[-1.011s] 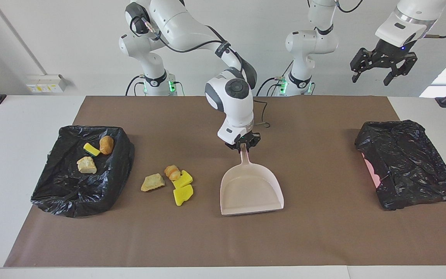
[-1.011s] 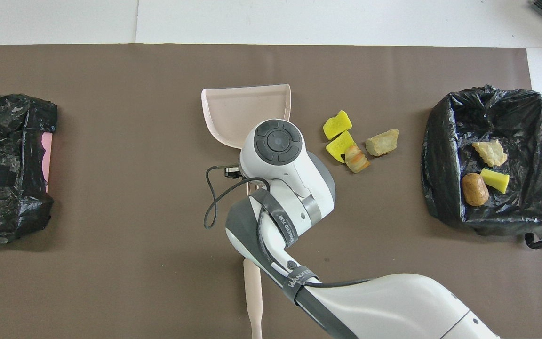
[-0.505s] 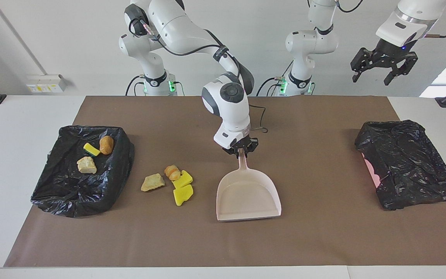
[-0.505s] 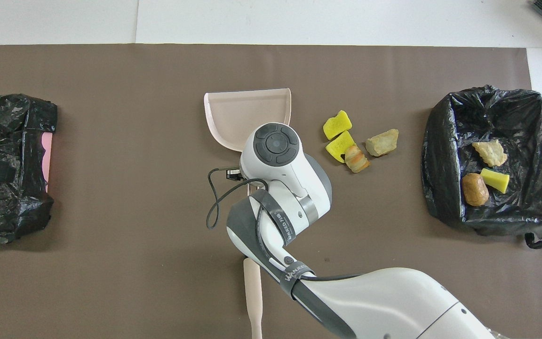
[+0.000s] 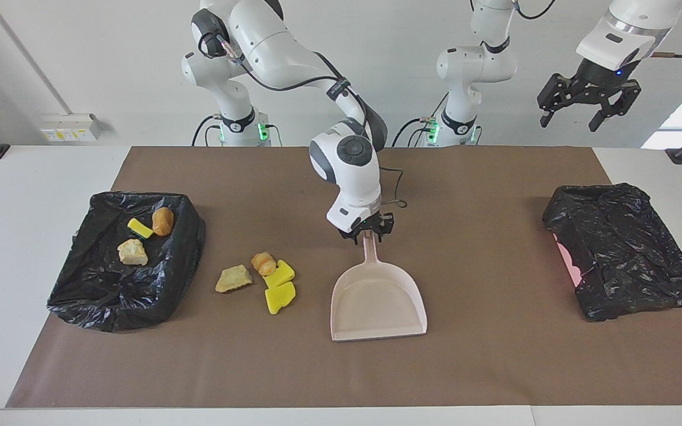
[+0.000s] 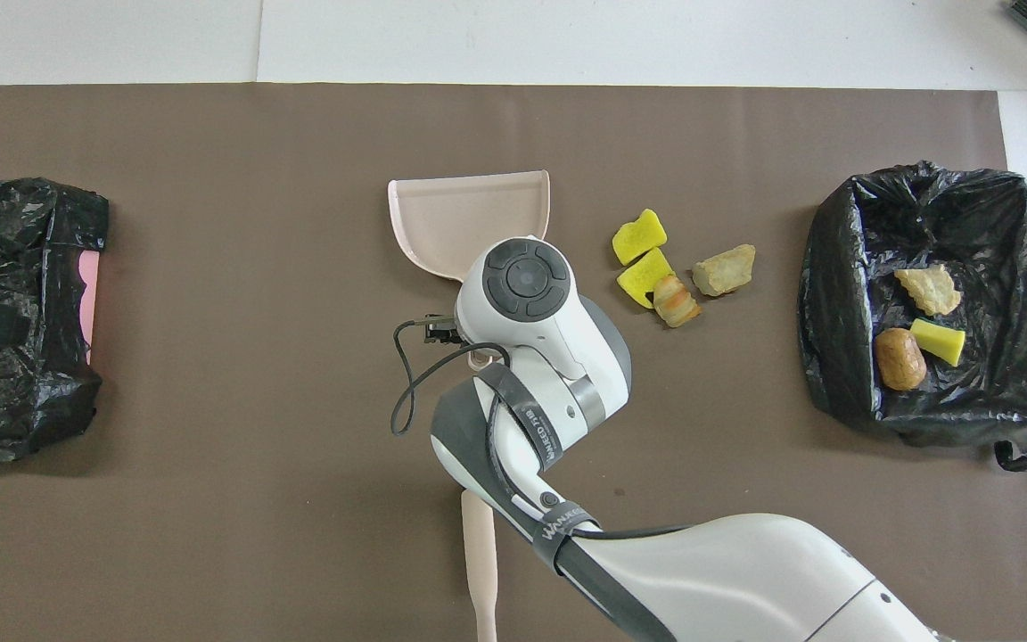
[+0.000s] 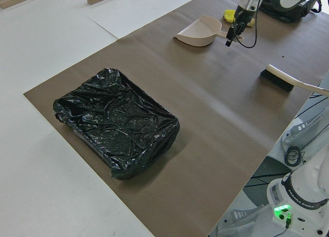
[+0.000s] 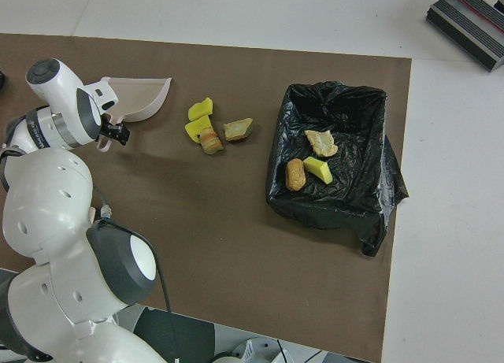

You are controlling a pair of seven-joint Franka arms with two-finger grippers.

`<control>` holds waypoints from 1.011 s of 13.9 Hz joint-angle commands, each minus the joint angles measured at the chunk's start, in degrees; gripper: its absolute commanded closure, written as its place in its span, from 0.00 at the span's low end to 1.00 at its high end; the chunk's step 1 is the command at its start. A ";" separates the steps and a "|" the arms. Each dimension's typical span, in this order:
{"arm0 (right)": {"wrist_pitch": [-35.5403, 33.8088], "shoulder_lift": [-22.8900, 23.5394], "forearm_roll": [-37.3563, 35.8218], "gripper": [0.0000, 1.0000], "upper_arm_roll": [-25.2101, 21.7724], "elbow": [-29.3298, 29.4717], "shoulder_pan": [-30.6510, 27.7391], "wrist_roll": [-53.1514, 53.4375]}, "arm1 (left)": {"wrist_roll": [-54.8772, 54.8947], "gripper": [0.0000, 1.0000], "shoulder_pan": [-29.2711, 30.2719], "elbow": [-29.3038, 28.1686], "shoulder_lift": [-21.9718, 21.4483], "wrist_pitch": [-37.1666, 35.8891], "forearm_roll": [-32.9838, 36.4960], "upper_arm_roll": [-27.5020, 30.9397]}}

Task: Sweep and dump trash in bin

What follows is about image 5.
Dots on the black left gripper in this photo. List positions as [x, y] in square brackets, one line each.
[598, 80]

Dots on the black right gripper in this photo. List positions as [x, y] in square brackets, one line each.
[367, 228]

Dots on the pale pink plastic dustpan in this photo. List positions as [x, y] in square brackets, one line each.
[376, 307]

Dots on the yellow sponge chunk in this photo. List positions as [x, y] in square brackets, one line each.
[279, 299]
[282, 274]

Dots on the striped orange croissant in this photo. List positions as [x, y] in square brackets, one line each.
[263, 263]

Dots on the greenish tan bread piece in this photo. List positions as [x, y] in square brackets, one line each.
[233, 279]

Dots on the brown bread roll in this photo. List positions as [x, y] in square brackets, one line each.
[163, 221]

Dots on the small yellow sponge piece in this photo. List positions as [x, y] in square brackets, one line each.
[140, 228]

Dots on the pale crusty bread piece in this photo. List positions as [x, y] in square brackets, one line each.
[132, 252]

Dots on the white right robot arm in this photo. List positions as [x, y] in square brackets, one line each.
[353, 177]

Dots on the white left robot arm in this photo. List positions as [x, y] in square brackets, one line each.
[471, 65]

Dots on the pink bin with black bag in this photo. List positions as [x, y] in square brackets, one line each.
[625, 248]

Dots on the brown table mat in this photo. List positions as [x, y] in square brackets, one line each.
[341, 373]

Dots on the white wall socket box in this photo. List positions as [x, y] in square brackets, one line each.
[71, 127]

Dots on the white wall conduit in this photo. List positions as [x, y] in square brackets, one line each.
[27, 59]

